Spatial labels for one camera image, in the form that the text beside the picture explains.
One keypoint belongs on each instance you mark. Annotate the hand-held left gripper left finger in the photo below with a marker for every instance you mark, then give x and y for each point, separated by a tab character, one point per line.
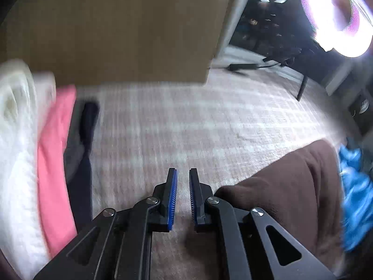
173	198

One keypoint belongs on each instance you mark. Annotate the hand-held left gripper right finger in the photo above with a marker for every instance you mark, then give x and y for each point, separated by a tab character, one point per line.
192	198

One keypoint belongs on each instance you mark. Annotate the brown garment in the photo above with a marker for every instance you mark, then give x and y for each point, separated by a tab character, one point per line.
291	186

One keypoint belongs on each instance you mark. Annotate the stack of folded clothes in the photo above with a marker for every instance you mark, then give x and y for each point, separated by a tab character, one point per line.
17	157

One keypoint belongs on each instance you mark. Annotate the plaid rug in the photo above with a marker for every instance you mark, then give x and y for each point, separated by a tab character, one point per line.
189	122

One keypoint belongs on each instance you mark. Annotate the black garment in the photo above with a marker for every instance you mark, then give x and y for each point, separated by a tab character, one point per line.
87	140

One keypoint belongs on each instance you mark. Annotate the grey garment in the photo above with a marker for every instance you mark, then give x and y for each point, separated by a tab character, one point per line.
74	148

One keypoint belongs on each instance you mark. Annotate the pink garment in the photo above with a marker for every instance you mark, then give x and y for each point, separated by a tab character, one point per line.
54	166

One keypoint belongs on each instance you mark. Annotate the black tripod stand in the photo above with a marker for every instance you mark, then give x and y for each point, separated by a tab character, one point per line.
304	78

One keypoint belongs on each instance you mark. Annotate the blue cloth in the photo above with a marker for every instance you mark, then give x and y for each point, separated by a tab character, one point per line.
357	198

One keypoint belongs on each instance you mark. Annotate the light wooden board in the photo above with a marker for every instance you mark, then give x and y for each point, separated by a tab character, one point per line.
116	29

